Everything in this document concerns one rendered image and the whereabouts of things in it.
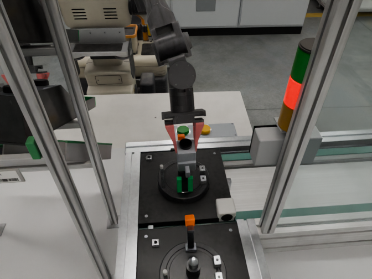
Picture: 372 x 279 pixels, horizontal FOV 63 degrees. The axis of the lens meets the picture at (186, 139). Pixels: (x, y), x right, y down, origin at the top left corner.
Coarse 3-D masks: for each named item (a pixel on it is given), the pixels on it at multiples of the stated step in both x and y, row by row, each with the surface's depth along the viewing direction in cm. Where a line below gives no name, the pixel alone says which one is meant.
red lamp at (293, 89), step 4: (288, 80) 50; (292, 80) 48; (288, 84) 50; (292, 84) 48; (296, 84) 48; (300, 84) 47; (288, 88) 50; (292, 88) 49; (296, 88) 48; (300, 88) 48; (288, 92) 50; (292, 92) 49; (296, 92) 48; (288, 96) 50; (292, 96) 49; (296, 96) 49; (284, 100) 52; (288, 100) 50; (292, 100) 50; (296, 100) 49; (288, 104) 51; (292, 104) 50; (292, 108) 50
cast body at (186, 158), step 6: (186, 138) 73; (180, 144) 72; (186, 144) 72; (192, 144) 73; (180, 150) 72; (186, 150) 72; (192, 150) 72; (180, 156) 72; (186, 156) 72; (192, 156) 72; (180, 162) 73; (186, 162) 73; (192, 162) 73; (180, 168) 74; (186, 168) 73; (192, 168) 75; (186, 174) 73
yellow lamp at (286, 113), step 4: (284, 104) 52; (284, 108) 52; (288, 108) 51; (280, 112) 54; (284, 112) 52; (288, 112) 51; (292, 112) 51; (280, 116) 54; (284, 116) 53; (288, 116) 52; (280, 120) 54; (284, 120) 53; (288, 120) 52; (280, 124) 54; (284, 124) 53; (288, 124) 53; (284, 128) 54
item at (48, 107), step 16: (0, 96) 43; (48, 96) 50; (64, 96) 56; (0, 112) 44; (16, 112) 44; (48, 112) 50; (64, 112) 56; (0, 128) 44; (16, 128) 44; (16, 144) 45
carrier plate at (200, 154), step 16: (144, 160) 89; (160, 160) 89; (208, 160) 89; (144, 176) 84; (224, 176) 84; (144, 192) 80; (160, 192) 80; (208, 192) 80; (224, 192) 80; (144, 208) 76; (160, 208) 76; (176, 208) 76; (192, 208) 76; (208, 208) 76; (144, 224) 74; (160, 224) 74; (176, 224) 75
